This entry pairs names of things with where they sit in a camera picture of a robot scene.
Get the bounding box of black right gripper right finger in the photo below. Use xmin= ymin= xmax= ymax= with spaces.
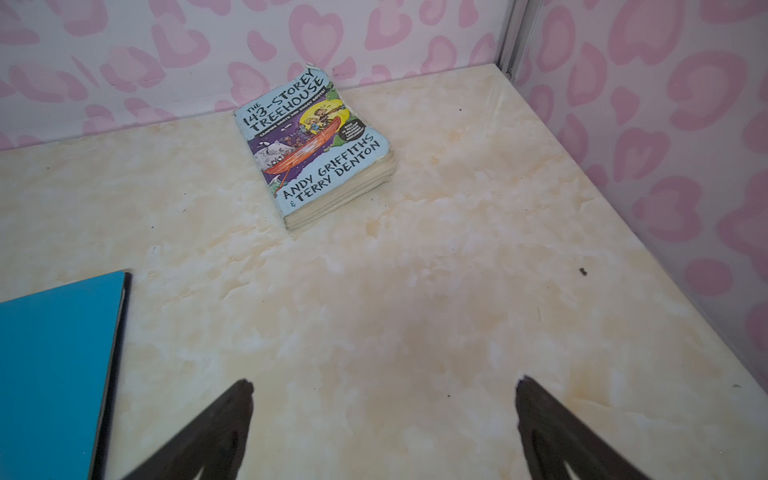
xmin=515 ymin=376 xmax=647 ymax=479

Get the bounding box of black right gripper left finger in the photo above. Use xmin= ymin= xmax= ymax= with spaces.
xmin=126 ymin=379 xmax=254 ymax=479

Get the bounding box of blue and black file folder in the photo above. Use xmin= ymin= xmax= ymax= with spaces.
xmin=1 ymin=271 xmax=132 ymax=479

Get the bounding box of colourful treehouse book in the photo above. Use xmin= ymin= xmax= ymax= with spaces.
xmin=234 ymin=65 xmax=397 ymax=231

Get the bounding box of aluminium frame corner post right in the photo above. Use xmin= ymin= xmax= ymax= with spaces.
xmin=495 ymin=0 xmax=529 ymax=79

